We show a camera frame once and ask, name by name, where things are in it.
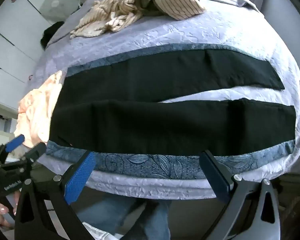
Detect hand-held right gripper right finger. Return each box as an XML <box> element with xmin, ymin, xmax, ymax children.
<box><xmin>199</xmin><ymin>149</ymin><xmax>282</xmax><ymax>240</ymax></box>

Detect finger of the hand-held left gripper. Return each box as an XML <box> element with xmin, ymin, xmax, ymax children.
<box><xmin>0</xmin><ymin>134</ymin><xmax>26</xmax><ymax>164</ymax></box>
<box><xmin>19</xmin><ymin>142</ymin><xmax>47</xmax><ymax>172</ymax></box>

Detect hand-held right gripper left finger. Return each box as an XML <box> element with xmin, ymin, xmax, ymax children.
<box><xmin>14</xmin><ymin>151</ymin><xmax>97</xmax><ymax>240</ymax></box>

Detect black pants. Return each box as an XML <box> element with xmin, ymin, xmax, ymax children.
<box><xmin>49</xmin><ymin>49</ymin><xmax>297</xmax><ymax>157</ymax></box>

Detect person's left hand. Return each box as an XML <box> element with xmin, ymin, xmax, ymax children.
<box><xmin>0</xmin><ymin>199</ymin><xmax>18</xmax><ymax>229</ymax></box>

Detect peach blanket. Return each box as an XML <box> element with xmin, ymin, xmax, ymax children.
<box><xmin>17</xmin><ymin>70</ymin><xmax>63</xmax><ymax>148</ymax></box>

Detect person's legs in jeans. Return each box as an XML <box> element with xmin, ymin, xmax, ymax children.
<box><xmin>75</xmin><ymin>194</ymin><xmax>172</xmax><ymax>240</ymax></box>

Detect blue floral patterned cloth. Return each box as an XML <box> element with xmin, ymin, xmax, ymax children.
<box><xmin>45</xmin><ymin>43</ymin><xmax>297</xmax><ymax>180</ymax></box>

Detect white wardrobe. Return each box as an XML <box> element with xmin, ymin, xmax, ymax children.
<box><xmin>0</xmin><ymin>0</ymin><xmax>83</xmax><ymax>110</ymax></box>

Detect black object beside bed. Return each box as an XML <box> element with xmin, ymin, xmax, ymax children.
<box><xmin>40</xmin><ymin>21</ymin><xmax>65</xmax><ymax>51</ymax></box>

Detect white fan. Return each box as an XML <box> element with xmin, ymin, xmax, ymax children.
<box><xmin>41</xmin><ymin>0</ymin><xmax>68</xmax><ymax>18</ymax></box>

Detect lavender textured bedspread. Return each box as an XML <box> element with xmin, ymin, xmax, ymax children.
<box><xmin>27</xmin><ymin>0</ymin><xmax>300</xmax><ymax>200</ymax></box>

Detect beige striped rumpled cloth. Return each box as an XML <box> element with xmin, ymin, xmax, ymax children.
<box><xmin>70</xmin><ymin>0</ymin><xmax>157</xmax><ymax>39</ymax></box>

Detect cream striped pillow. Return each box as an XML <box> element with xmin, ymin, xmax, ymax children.
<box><xmin>152</xmin><ymin>0</ymin><xmax>206</xmax><ymax>21</ymax></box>

